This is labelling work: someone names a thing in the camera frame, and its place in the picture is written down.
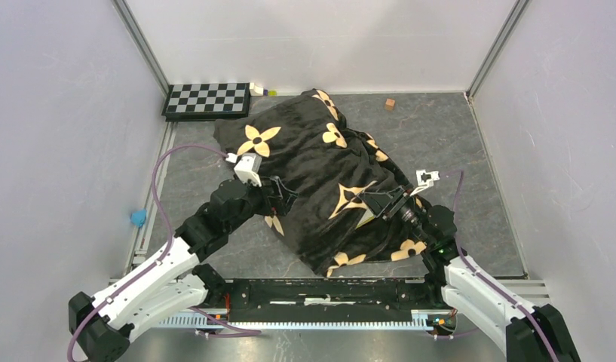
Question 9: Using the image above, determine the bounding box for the black pillowcase with yellow flowers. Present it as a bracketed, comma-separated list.
[213, 89, 426, 277]

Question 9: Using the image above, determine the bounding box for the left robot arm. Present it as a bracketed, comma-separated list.
[67, 176, 298, 361]

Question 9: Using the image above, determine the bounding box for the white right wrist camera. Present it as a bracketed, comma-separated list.
[409, 170, 440, 196]

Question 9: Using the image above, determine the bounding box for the small white block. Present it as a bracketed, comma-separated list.
[249, 82, 265, 97]

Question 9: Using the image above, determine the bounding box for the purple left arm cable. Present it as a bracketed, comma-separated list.
[66, 143, 228, 362]

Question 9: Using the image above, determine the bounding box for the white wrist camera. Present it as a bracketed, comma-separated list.
[409, 170, 440, 196]
[225, 152, 262, 187]

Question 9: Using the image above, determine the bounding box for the white toothed cable duct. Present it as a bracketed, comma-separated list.
[156, 310, 456, 333]

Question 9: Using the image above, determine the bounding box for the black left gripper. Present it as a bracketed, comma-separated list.
[225, 174, 298, 233]

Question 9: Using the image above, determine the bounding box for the blue clip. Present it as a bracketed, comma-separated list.
[130, 209, 147, 229]

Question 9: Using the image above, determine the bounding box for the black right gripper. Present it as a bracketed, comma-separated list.
[357, 183, 433, 246]

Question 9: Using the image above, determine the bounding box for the black white checkerboard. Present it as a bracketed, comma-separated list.
[161, 82, 251, 121]

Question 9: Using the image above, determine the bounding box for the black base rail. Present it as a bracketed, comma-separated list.
[202, 278, 450, 323]

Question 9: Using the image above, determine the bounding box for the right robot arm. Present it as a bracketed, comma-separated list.
[358, 188, 581, 361]

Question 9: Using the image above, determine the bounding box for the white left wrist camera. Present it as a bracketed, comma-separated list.
[225, 152, 262, 187]

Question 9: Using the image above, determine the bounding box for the small wooden cube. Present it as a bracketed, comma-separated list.
[384, 99, 396, 111]

